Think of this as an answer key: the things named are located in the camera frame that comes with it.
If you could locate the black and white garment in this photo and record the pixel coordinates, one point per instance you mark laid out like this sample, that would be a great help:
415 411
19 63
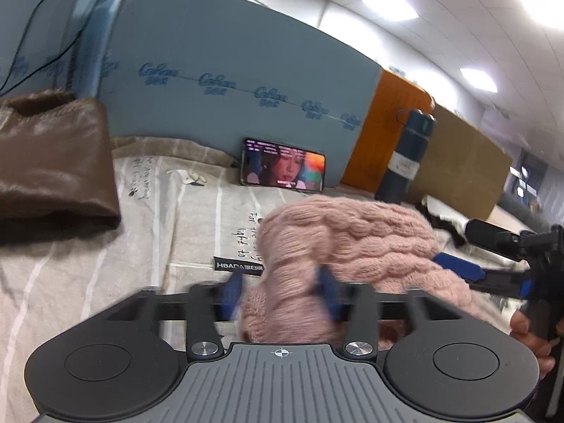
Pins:
440 218

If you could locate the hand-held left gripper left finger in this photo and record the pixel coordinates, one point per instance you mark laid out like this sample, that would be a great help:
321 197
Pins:
230 295

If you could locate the large brown cardboard box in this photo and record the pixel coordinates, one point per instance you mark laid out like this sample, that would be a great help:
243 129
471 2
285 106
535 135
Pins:
458 172

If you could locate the black smartphone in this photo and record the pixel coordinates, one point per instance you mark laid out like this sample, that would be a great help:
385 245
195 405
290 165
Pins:
282 165

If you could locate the brown leather jacket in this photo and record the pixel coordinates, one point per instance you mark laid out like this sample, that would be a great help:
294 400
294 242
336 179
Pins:
53 163

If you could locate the blue foam board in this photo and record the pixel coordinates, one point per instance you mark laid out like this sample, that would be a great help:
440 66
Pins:
211 79

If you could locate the person's right hand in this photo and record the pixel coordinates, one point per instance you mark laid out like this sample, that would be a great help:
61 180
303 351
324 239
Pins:
531 343

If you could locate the orange cardboard box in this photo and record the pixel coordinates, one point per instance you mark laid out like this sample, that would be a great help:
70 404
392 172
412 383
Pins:
379 132

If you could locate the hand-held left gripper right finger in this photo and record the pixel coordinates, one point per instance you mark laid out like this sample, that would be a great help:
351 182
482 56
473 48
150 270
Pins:
329 296

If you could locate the pink knit sweater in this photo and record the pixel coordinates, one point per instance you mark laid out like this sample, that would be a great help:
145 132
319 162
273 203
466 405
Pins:
352 238

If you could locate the dark blue vacuum bottle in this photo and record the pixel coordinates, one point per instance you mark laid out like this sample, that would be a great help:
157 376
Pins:
403 158

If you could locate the black fabric label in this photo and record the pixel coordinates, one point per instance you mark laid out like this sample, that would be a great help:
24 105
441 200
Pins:
238 265

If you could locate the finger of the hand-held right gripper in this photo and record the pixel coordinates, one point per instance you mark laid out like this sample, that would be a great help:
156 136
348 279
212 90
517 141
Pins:
493 234
460 268

